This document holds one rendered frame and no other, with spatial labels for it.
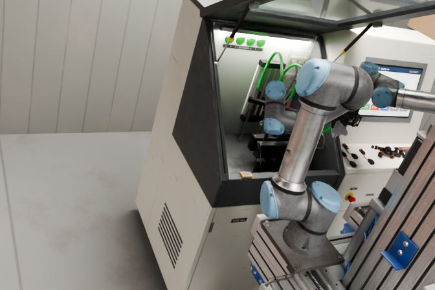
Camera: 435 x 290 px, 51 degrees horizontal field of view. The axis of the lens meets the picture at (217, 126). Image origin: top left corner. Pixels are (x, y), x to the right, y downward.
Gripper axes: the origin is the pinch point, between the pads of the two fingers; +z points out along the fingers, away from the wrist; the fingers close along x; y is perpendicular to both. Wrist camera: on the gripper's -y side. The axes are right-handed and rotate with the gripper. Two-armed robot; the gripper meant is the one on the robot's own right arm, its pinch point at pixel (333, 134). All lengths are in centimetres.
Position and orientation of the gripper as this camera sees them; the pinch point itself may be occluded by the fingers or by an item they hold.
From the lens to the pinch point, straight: 209.0
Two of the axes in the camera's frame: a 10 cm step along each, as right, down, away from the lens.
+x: 8.9, 0.1, 4.6
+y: 3.8, 5.5, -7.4
